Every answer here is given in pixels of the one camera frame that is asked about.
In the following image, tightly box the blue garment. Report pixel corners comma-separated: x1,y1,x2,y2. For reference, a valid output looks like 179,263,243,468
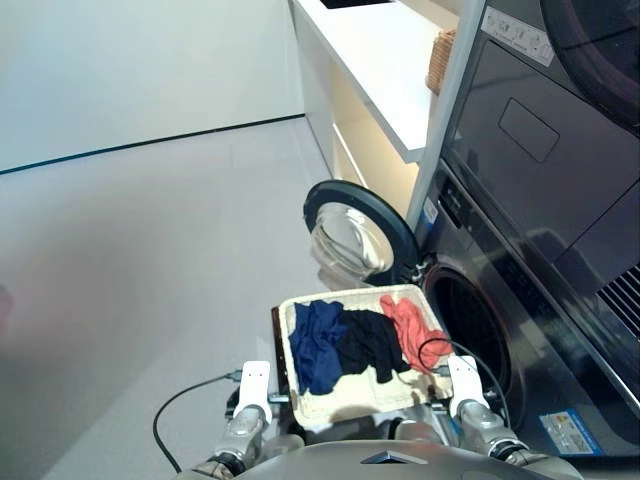
289,300,349,396

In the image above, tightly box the black garment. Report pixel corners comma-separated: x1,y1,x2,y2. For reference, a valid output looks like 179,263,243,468
333,309,412,385

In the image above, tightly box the orange garment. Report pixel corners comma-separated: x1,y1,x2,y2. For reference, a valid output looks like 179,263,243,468
379,294,454,374

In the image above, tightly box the pale woven laundry basket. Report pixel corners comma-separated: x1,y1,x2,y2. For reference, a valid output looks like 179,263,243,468
277,283,454,429

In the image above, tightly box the round glass washing machine door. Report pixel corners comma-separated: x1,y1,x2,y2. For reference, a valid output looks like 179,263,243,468
301,179,424,290

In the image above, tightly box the grey washing machine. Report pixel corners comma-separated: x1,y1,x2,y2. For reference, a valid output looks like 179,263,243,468
413,158,640,459

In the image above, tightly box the blue washing machine label sticker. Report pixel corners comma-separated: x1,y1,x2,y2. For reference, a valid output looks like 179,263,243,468
538,409,597,459

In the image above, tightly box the brown wicker basket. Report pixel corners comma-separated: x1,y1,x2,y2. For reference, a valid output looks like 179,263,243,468
425,28,458,95

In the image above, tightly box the silver robot torso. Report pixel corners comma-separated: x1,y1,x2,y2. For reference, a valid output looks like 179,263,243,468
178,438,584,480

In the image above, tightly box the white shelf cabinet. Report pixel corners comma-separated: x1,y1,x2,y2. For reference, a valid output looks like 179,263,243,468
288,0,487,227

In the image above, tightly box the dark grey stacked dryer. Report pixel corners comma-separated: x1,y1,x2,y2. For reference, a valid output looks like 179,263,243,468
443,0,640,302

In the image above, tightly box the white dryer instruction sticker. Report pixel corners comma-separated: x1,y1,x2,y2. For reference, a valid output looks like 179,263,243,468
481,5,557,69

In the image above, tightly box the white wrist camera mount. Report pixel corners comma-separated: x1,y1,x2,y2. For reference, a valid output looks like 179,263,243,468
445,354,489,417
237,360,273,422

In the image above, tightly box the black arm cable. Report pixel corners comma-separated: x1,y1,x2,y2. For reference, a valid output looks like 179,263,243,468
152,368,246,474
417,337,512,429

